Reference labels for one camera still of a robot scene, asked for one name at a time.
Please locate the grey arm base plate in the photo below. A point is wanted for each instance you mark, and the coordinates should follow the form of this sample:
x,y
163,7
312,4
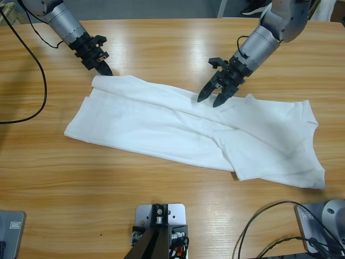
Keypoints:
x,y
303,229
13,242

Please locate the white bag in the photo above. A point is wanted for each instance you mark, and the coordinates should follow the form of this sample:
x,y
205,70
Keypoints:
x,y
324,10

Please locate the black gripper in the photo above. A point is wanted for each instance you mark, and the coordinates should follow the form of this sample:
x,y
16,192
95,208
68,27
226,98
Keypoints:
x,y
231,76
90,54

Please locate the black sneaker with white sole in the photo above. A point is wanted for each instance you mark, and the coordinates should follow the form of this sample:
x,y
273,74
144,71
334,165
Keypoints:
x,y
250,10

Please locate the black clamp with silver knob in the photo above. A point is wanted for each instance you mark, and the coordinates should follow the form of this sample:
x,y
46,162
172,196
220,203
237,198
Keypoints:
x,y
178,234
138,237

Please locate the dark camera post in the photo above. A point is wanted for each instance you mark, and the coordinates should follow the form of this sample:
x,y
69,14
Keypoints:
x,y
153,248

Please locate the black gripper side bracket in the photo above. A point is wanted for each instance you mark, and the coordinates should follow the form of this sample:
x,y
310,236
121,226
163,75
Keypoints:
x,y
215,61
100,39

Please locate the white t-shirt with black logo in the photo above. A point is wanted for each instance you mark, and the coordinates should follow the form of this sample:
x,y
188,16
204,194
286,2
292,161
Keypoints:
x,y
175,129

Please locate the white mount block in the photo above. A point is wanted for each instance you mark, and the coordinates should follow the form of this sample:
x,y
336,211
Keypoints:
x,y
178,213

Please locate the wooden pallet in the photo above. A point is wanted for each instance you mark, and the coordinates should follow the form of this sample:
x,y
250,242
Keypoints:
x,y
10,16

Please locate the white metal pole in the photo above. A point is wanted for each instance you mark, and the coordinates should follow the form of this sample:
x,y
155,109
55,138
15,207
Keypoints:
x,y
221,8

